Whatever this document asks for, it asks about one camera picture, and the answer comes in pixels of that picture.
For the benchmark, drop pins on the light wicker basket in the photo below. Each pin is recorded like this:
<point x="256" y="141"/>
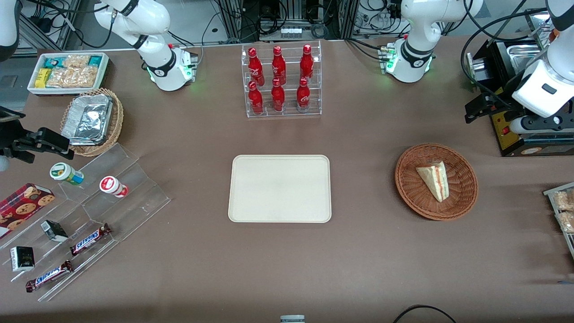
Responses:
<point x="116" y="121"/>

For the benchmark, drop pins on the red cola bottle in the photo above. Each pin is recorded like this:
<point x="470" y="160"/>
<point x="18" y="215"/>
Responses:
<point x="303" y="96"/>
<point x="255" y="67"/>
<point x="255" y="99"/>
<point x="278" y="98"/>
<point x="306" y="63"/>
<point x="278" y="65"/>

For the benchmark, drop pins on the triangle sandwich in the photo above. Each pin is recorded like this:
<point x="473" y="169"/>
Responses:
<point x="436" y="180"/>

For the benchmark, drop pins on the white snack bin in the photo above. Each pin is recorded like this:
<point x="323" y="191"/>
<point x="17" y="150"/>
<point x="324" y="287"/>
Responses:
<point x="104" y="67"/>

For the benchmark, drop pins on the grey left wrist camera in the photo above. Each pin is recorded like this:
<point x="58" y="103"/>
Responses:
<point x="533" y="124"/>

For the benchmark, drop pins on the green lid yogurt cup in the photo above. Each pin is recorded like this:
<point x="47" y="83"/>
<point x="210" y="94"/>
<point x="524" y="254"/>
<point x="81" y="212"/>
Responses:
<point x="65" y="172"/>

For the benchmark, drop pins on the aluminium foil container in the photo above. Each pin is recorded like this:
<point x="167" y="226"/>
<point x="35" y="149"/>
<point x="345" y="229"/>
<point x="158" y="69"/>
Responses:
<point x="87" y="120"/>

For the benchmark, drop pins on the red lid yogurt cup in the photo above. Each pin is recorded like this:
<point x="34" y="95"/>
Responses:
<point x="112" y="185"/>

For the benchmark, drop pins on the white power strip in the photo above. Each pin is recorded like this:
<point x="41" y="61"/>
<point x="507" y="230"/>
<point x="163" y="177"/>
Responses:
<point x="291" y="32"/>

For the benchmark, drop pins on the clear pastry bag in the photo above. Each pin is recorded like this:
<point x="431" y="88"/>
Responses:
<point x="567" y="222"/>
<point x="565" y="200"/>

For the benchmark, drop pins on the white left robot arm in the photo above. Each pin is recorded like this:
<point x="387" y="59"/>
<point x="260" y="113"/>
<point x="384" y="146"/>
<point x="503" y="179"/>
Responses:
<point x="419" y="27"/>

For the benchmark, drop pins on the teal snack packet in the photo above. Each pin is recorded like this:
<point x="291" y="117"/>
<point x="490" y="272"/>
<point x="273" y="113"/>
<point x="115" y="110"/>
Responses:
<point x="95" y="60"/>
<point x="54" y="62"/>

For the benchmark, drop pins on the small grey device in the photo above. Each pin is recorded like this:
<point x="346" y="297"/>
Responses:
<point x="292" y="319"/>

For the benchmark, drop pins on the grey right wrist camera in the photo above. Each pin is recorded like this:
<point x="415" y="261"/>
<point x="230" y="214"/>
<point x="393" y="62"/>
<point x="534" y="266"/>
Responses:
<point x="3" y="163"/>

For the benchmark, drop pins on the metal warmer pan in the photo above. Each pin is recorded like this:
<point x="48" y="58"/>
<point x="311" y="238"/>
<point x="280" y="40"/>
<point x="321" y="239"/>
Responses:
<point x="524" y="56"/>

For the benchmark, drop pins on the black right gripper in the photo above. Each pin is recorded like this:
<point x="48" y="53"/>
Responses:
<point x="12" y="140"/>

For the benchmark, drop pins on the small black white box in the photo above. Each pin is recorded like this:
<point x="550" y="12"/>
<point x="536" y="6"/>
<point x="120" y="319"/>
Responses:
<point x="22" y="258"/>

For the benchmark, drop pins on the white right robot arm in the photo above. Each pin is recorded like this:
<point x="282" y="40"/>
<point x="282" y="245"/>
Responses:
<point x="148" y="27"/>

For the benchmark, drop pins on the yellow snack packet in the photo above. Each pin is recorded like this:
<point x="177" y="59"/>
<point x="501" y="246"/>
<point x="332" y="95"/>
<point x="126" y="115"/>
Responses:
<point x="43" y="78"/>

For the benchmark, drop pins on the clear acrylic bottle rack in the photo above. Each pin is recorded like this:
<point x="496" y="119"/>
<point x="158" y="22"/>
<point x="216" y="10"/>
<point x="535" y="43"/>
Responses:
<point x="283" y="101"/>

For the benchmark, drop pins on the red cookie box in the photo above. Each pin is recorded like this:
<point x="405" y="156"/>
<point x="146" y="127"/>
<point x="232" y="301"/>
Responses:
<point x="22" y="207"/>

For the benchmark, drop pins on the black yellow food warmer cabinet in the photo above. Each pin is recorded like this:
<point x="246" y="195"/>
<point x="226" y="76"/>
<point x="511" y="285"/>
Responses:
<point x="515" y="139"/>

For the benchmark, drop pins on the clear acrylic tiered shelf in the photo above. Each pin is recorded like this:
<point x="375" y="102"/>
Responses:
<point x="134" y="197"/>

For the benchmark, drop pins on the grey snack tray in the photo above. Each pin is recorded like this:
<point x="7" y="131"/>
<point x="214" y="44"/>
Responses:
<point x="549" y="192"/>

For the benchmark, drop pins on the snickers bar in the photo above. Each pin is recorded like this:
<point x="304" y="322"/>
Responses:
<point x="89" y="239"/>
<point x="49" y="276"/>

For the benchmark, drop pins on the round brown wicker basket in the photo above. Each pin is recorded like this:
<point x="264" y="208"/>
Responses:
<point x="412" y="188"/>

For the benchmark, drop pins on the cream plastic tray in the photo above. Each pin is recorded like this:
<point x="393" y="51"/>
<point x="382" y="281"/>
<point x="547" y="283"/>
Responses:
<point x="280" y="188"/>

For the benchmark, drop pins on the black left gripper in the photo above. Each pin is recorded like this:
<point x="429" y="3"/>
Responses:
<point x="501" y="99"/>

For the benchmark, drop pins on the clear cracker bag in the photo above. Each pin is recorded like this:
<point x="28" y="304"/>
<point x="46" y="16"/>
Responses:
<point x="76" y="61"/>
<point x="86" y="77"/>
<point x="60" y="78"/>

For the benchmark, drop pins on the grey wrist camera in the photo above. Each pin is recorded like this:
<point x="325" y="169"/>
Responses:
<point x="3" y="163"/>
<point x="533" y="124"/>

